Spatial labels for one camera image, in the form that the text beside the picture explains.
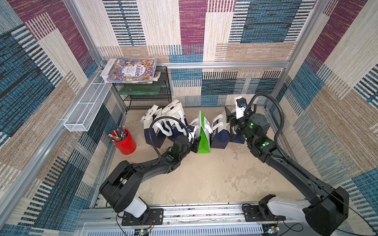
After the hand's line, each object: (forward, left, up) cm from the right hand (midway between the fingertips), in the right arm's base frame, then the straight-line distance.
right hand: (234, 106), depth 73 cm
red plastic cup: (-2, +63, -31) cm, 70 cm away
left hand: (-4, +17, -19) cm, 26 cm away
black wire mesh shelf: (+35, +62, -22) cm, 75 cm away
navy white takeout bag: (-3, +41, -14) cm, 43 cm away
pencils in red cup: (-1, +65, -21) cm, 68 cm away
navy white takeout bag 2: (+5, +31, -10) cm, 33 cm away
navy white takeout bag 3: (-3, +5, -21) cm, 22 cm away
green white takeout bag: (-5, +15, -11) cm, 19 cm away
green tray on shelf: (+27, +55, -10) cm, 62 cm away
